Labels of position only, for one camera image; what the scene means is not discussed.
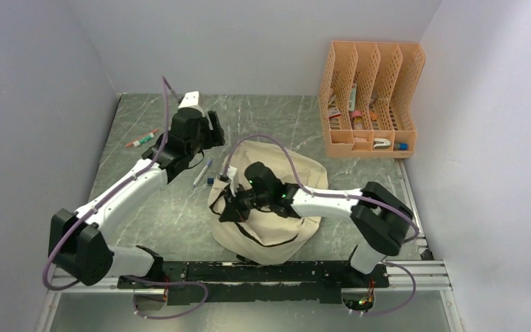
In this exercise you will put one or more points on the blue capped pen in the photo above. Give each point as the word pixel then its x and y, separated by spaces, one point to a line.
pixel 202 173

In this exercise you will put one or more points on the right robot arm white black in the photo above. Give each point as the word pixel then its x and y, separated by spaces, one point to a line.
pixel 382 219

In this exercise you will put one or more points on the white stapler in organizer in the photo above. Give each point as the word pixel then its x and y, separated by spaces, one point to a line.
pixel 381 143

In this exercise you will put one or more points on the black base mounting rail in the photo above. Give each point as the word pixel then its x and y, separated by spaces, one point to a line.
pixel 321 281

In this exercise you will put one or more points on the orange green white marker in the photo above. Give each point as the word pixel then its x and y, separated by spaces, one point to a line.
pixel 143 139

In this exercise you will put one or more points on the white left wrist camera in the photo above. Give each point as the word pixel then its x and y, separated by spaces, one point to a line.
pixel 191 100

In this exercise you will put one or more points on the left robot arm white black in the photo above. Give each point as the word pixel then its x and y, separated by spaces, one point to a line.
pixel 77 240

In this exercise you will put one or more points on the orange plastic file organizer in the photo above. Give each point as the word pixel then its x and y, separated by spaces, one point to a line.
pixel 387 75

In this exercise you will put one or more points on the green white packet in organizer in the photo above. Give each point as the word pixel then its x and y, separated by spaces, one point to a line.
pixel 352 97

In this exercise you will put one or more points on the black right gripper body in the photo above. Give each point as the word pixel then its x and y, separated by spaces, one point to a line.
pixel 261 199

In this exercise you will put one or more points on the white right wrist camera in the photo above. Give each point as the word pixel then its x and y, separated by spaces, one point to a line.
pixel 230 177

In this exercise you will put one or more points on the beige canvas backpack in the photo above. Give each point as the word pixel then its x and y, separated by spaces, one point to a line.
pixel 252 215

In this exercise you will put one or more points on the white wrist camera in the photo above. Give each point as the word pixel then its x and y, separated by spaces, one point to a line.
pixel 230 177
pixel 191 100

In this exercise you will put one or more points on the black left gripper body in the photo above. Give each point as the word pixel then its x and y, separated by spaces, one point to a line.
pixel 202 140

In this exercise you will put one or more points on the blue cap item in organizer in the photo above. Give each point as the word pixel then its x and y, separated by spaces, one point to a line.
pixel 400 146

